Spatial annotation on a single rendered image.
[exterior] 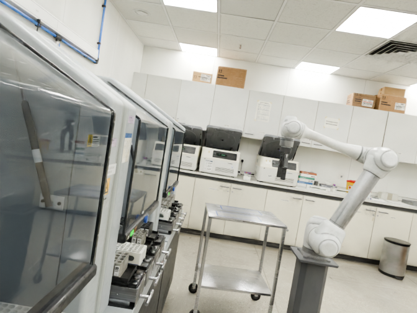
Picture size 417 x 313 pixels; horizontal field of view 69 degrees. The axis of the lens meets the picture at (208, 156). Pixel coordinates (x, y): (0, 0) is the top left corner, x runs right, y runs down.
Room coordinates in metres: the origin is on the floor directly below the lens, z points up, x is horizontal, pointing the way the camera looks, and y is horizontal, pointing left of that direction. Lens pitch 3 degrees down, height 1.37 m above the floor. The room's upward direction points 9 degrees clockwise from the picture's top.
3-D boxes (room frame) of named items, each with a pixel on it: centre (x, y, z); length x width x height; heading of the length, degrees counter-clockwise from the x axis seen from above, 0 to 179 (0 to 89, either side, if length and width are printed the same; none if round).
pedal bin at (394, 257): (3.96, -2.64, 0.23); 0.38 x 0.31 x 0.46; 179
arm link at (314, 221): (2.04, -0.82, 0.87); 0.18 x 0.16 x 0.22; 172
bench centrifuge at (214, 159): (4.57, -0.17, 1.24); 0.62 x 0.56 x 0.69; 179
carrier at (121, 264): (1.12, 0.26, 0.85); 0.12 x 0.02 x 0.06; 179
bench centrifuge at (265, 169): (4.55, -1.03, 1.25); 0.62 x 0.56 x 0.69; 178
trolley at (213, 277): (2.46, -0.36, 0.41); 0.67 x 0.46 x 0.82; 94
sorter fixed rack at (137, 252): (1.27, 0.35, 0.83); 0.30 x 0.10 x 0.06; 89
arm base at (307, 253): (2.07, -0.82, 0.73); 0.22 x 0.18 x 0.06; 179
